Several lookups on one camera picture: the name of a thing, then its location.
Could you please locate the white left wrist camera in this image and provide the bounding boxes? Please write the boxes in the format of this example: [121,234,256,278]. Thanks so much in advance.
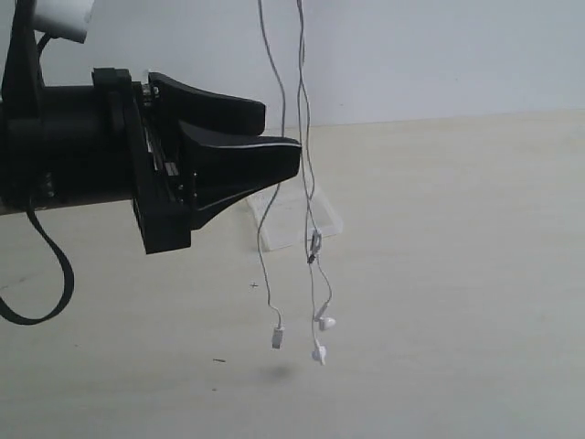
[32,0,94,44]

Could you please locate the white wired earphones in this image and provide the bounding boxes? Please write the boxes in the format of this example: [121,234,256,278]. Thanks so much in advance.
[255,0,338,367]

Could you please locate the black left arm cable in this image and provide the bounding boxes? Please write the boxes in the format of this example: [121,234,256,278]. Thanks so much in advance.
[0,31,76,326]

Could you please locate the clear plastic storage case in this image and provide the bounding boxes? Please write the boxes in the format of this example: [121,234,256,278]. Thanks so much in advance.
[261,181,344,252]

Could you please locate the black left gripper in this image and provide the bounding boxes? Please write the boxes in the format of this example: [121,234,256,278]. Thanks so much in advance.
[92,68,302,254]

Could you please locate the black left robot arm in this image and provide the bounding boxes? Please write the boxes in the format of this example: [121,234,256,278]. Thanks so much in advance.
[1,1,302,254]

